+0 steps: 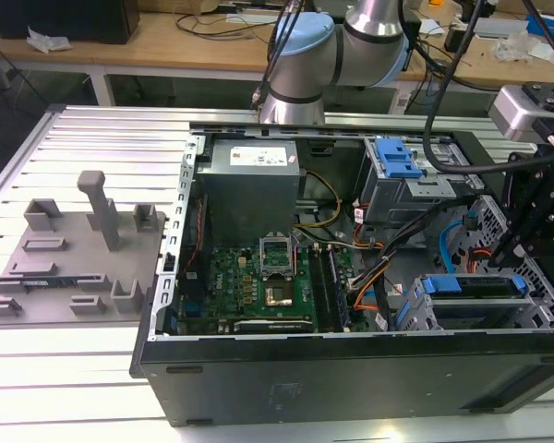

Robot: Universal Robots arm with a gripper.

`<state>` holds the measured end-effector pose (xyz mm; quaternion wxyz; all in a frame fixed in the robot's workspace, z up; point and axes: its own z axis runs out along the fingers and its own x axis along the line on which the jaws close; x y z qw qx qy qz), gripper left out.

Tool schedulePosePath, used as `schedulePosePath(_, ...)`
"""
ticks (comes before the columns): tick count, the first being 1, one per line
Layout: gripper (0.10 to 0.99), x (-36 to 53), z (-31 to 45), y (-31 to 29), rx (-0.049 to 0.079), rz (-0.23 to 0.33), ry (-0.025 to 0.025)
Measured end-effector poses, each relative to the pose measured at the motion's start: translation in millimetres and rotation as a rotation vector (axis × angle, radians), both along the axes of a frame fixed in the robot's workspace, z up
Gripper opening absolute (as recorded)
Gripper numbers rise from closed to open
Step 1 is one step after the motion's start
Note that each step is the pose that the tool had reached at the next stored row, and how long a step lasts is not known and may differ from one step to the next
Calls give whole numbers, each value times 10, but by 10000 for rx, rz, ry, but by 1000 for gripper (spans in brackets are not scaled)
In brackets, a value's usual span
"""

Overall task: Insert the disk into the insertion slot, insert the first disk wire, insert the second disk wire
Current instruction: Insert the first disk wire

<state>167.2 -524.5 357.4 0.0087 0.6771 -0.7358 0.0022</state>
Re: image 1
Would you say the orange disk power wire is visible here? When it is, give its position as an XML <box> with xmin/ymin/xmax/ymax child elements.
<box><xmin>464</xmin><ymin>246</ymin><xmax>494</xmax><ymax>274</ymax></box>

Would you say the hard disk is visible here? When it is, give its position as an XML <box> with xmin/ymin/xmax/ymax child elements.
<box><xmin>417</xmin><ymin>271</ymin><xmax>531</xmax><ymax>320</ymax></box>

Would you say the metal disk bay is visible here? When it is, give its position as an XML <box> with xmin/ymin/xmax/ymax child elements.
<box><xmin>393</xmin><ymin>275</ymin><xmax>554</xmax><ymax>332</ymax></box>

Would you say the black RAM slot bank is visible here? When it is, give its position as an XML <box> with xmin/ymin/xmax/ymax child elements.
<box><xmin>307</xmin><ymin>245</ymin><xmax>353</xmax><ymax>334</ymax></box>

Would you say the metal drive cage blue latch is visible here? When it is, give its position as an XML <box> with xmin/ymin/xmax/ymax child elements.
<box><xmin>356</xmin><ymin>135</ymin><xmax>475</xmax><ymax>225</ymax></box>

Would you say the black open PC case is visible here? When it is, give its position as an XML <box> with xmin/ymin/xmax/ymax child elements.
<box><xmin>128</xmin><ymin>120</ymin><xmax>554</xmax><ymax>428</ymax></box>

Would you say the grey power supply unit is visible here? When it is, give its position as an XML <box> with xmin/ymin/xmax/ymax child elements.
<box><xmin>195</xmin><ymin>138</ymin><xmax>302</xmax><ymax>234</ymax></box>

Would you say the black graphics card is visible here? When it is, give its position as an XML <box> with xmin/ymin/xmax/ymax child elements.
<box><xmin>232</xmin><ymin>317</ymin><xmax>316</xmax><ymax>335</ymax></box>

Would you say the green Dell motherboard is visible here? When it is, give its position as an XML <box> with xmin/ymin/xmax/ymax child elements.
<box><xmin>175</xmin><ymin>244</ymin><xmax>353</xmax><ymax>334</ymax></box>

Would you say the wooden desk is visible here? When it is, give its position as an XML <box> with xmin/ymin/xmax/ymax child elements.
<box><xmin>0</xmin><ymin>6</ymin><xmax>554</xmax><ymax>108</ymax></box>

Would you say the grey parts rack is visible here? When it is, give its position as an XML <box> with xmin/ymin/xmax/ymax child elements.
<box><xmin>0</xmin><ymin>169</ymin><xmax>171</xmax><ymax>329</ymax></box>

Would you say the RAM stick with blue label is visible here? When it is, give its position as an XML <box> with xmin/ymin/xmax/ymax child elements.
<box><xmin>0</xmin><ymin>275</ymin><xmax>83</xmax><ymax>291</ymax></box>

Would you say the black box on desk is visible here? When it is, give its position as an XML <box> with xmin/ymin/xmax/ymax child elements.
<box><xmin>0</xmin><ymin>0</ymin><xmax>143</xmax><ymax>46</ymax></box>

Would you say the crumpled white paper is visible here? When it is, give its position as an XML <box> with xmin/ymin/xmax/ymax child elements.
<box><xmin>25</xmin><ymin>26</ymin><xmax>74</xmax><ymax>53</ymax></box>

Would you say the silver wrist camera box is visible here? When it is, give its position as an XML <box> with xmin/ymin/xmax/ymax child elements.
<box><xmin>488</xmin><ymin>80</ymin><xmax>554</xmax><ymax>143</ymax></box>

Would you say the blue disk data wire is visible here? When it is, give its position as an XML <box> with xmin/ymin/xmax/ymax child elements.
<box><xmin>440</xmin><ymin>211</ymin><xmax>480</xmax><ymax>279</ymax></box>

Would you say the black sleeved cable bundle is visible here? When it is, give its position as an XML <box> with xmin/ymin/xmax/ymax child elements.
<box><xmin>350</xmin><ymin>193</ymin><xmax>484</xmax><ymax>290</ymax></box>

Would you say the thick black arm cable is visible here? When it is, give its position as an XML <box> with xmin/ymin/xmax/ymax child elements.
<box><xmin>421</xmin><ymin>0</ymin><xmax>512</xmax><ymax>174</ymax></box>

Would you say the yellow power wire bundle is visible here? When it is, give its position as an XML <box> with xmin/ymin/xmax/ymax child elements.
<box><xmin>294</xmin><ymin>169</ymin><xmax>343</xmax><ymax>231</ymax></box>

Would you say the metal socket cover frame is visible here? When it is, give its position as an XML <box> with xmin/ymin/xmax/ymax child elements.
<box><xmin>257</xmin><ymin>234</ymin><xmax>297</xmax><ymax>281</ymax></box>

